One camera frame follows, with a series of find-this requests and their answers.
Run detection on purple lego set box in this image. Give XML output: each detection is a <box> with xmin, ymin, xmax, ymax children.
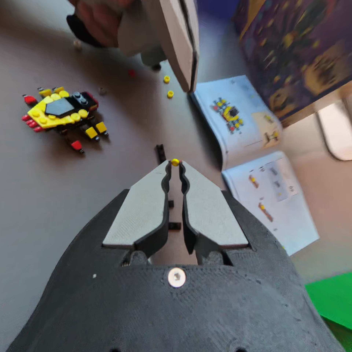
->
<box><xmin>232</xmin><ymin>0</ymin><xmax>352</xmax><ymax>128</ymax></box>

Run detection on lego instruction booklet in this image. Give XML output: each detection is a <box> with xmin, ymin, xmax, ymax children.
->
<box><xmin>190</xmin><ymin>75</ymin><xmax>321</xmax><ymax>256</ymax></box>

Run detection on white rounded board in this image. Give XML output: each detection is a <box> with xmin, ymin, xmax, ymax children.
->
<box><xmin>316</xmin><ymin>102</ymin><xmax>352</xmax><ymax>161</ymax></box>

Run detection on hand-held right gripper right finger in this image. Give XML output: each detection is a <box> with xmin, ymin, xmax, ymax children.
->
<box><xmin>179</xmin><ymin>161</ymin><xmax>250</xmax><ymax>255</ymax></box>

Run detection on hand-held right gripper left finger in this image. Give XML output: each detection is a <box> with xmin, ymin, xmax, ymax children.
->
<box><xmin>102</xmin><ymin>160</ymin><xmax>172</xmax><ymax>258</ymax></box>

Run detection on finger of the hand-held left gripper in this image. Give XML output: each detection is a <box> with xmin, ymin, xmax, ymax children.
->
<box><xmin>184</xmin><ymin>0</ymin><xmax>201</xmax><ymax>92</ymax></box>
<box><xmin>159</xmin><ymin>0</ymin><xmax>194</xmax><ymax>92</ymax></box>

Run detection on yellow black lego model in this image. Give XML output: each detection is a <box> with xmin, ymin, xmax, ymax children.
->
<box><xmin>21</xmin><ymin>87</ymin><xmax>110</xmax><ymax>154</ymax></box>

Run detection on green plastic bin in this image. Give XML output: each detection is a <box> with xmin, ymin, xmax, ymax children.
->
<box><xmin>305</xmin><ymin>272</ymin><xmax>352</xmax><ymax>352</ymax></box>

